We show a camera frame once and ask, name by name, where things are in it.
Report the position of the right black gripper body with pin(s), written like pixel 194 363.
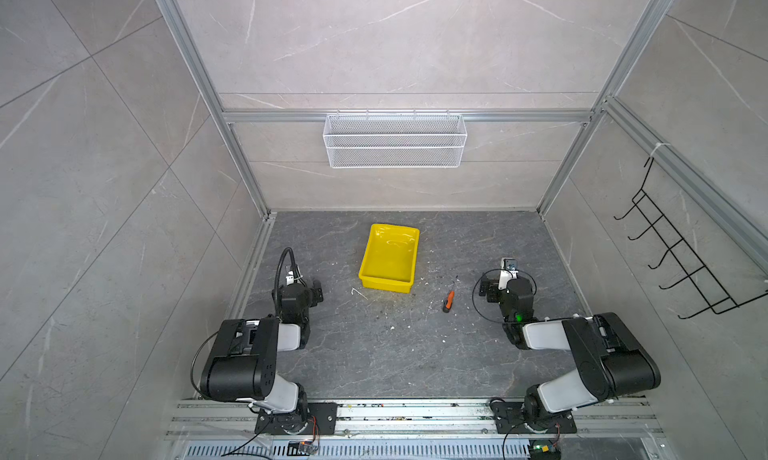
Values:
pixel 497 296

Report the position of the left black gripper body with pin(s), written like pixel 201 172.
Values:
pixel 307 295

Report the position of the orange handled screwdriver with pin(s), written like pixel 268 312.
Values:
pixel 449 299

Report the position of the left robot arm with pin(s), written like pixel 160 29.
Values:
pixel 242 363

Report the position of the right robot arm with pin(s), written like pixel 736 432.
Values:
pixel 609 360

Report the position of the yellow plastic bin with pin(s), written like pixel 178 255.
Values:
pixel 390 257

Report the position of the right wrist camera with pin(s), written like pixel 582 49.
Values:
pixel 508 268

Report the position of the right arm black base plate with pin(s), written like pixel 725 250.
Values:
pixel 517 417

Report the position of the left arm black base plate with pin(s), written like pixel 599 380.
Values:
pixel 297 419

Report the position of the aluminium mounting rail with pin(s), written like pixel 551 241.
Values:
pixel 413 418

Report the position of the white wire mesh basket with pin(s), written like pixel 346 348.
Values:
pixel 394 141

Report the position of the black wire hook rack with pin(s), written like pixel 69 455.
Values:
pixel 694 271

